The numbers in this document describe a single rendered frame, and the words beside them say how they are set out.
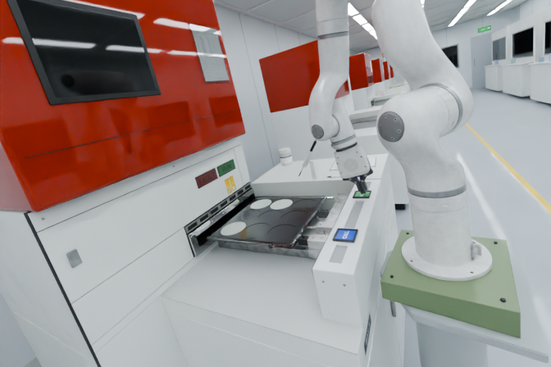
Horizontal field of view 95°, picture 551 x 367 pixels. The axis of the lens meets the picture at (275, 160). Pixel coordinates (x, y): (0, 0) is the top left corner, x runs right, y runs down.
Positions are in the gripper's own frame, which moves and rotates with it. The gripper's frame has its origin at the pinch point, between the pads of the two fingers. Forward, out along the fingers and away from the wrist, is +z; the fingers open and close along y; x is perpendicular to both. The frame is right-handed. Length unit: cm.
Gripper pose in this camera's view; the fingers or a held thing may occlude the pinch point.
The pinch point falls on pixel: (362, 187)
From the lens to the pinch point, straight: 93.1
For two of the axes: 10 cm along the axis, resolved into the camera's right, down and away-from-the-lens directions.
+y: 8.0, -2.8, -5.3
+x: 4.5, -3.0, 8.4
